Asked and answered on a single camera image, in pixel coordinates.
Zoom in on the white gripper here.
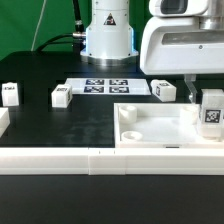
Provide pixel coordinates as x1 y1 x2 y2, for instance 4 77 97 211
140 17 224 104

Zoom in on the white square tabletop part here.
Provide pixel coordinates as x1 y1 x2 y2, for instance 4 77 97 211
114 103 224 149

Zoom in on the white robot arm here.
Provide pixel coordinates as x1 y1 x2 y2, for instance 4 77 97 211
81 0 224 101

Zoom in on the white fiducial marker sheet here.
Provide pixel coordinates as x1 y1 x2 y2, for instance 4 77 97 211
66 78 151 95

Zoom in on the white left fence piece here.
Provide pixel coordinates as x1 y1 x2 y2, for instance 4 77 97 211
0 108 10 137

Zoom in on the white front fence bar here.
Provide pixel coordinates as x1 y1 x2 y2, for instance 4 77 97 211
0 148 224 175

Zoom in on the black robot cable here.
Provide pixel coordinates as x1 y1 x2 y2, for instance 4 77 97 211
35 0 87 53

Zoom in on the white thin cable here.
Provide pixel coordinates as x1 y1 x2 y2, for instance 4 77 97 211
30 0 47 52

